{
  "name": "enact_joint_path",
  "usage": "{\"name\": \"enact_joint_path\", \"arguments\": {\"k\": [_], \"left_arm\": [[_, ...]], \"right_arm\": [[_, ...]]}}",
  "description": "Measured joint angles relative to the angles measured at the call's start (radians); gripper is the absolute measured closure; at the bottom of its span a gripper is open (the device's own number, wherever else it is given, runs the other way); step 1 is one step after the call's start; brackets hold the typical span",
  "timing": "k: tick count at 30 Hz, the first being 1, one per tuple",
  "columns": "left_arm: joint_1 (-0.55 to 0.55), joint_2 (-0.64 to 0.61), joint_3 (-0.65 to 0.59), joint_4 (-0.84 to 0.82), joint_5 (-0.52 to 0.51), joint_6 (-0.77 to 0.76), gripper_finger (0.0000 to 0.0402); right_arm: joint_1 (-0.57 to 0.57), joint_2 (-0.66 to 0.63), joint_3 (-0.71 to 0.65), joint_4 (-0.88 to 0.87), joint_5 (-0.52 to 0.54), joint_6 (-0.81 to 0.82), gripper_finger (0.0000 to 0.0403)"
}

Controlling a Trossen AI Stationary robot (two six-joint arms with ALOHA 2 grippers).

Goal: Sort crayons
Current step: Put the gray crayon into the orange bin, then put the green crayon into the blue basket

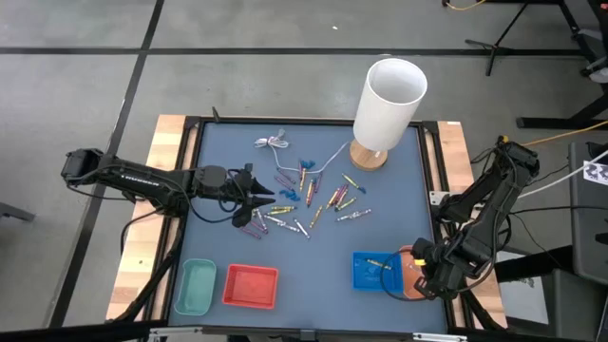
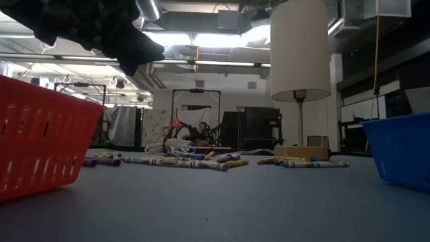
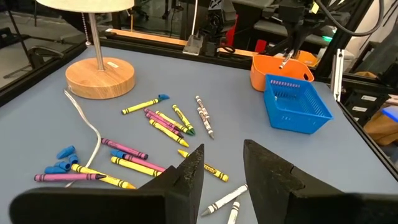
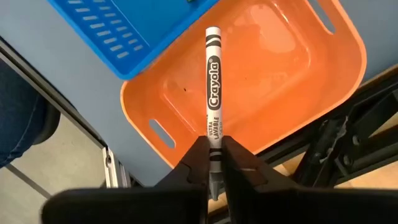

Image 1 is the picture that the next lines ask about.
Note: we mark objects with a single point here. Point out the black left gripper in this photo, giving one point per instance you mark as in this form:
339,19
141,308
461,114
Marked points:
211,180

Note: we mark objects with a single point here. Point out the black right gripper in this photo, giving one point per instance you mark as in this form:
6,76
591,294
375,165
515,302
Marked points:
442,271

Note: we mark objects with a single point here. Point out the white crayon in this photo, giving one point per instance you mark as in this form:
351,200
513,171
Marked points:
261,219
301,228
290,227
354,214
274,219

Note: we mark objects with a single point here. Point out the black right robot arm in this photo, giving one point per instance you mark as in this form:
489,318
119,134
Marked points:
494,199

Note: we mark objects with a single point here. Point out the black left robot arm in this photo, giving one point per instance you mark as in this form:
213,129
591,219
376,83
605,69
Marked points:
133,178

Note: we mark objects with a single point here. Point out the blue crayon pieces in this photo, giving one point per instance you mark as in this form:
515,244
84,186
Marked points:
308,164
290,194

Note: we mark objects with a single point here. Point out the orange plastic bin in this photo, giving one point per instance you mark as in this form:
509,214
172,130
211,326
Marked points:
404,256

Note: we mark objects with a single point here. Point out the orange yellow crayon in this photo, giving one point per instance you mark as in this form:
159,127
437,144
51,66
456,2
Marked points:
302,176

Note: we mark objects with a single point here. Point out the blue plastic bin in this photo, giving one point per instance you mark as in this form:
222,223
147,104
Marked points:
370,280

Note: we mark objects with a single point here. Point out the red plastic bin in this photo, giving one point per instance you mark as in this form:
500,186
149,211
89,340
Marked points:
251,286

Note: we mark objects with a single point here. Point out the short black antenna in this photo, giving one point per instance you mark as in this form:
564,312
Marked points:
216,115

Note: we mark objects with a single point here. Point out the blue grey table mat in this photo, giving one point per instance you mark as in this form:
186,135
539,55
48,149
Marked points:
309,294

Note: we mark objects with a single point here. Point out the teal plastic bin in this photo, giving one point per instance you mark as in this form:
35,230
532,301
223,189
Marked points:
195,287

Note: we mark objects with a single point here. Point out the grey cart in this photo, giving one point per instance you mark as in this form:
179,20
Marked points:
586,228

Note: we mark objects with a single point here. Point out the white lamp with wooden base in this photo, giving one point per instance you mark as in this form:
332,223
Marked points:
389,109

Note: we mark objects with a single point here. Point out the black stand base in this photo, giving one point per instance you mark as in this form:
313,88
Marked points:
546,122

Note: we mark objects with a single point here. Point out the black white marker tag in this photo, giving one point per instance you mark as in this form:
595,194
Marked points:
597,173

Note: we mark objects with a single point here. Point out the black tripod stand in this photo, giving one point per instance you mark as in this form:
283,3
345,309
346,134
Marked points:
496,46

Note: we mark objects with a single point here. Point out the grey floor object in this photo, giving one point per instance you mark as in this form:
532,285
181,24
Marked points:
14,211

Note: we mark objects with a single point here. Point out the person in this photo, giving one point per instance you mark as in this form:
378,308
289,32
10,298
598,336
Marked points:
599,71

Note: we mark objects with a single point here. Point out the black table frame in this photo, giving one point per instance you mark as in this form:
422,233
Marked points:
309,119

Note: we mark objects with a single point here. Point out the metal camera mount bar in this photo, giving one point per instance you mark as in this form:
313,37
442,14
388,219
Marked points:
304,335

